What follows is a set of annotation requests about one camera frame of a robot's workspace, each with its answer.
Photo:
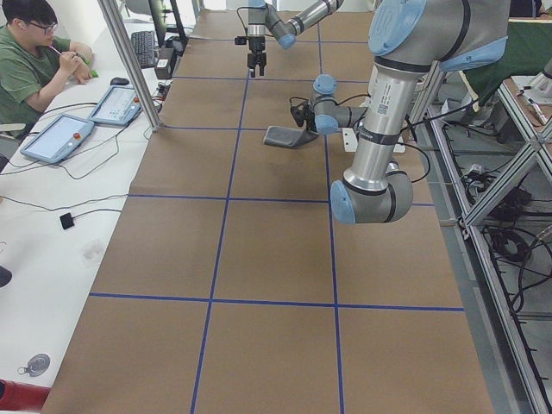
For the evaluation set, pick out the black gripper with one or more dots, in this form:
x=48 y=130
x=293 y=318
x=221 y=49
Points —
x=257 y=46

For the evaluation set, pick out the teach pendant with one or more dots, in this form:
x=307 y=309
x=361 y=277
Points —
x=59 y=139
x=119 y=106

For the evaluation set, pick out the black monitor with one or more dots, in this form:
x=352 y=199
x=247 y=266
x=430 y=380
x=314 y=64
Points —
x=166 y=19

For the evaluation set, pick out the person in green shirt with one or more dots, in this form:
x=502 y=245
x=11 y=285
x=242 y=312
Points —
x=36 y=64

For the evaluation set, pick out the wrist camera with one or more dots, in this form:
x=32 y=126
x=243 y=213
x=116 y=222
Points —
x=241 y=40
x=302 y=114

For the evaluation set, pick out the small black square device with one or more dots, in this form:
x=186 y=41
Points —
x=67 y=221

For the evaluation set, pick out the teach pendant near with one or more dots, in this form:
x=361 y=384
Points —
x=59 y=139

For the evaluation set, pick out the black keyboard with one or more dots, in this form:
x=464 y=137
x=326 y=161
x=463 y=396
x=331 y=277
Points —
x=144 y=46

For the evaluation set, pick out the black computer mouse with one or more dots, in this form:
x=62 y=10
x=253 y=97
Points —
x=119 y=81

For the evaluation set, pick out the aluminium frame post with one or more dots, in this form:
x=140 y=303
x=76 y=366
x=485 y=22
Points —
x=122 y=43

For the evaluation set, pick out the black box with label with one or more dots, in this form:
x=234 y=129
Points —
x=166 y=61

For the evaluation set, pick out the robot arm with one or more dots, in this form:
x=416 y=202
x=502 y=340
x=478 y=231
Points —
x=264 y=19
x=406 y=38

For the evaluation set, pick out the pink and grey microfibre towel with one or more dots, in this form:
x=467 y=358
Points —
x=285 y=137

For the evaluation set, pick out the teach pendant far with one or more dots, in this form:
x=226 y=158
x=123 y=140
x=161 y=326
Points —
x=119 y=106

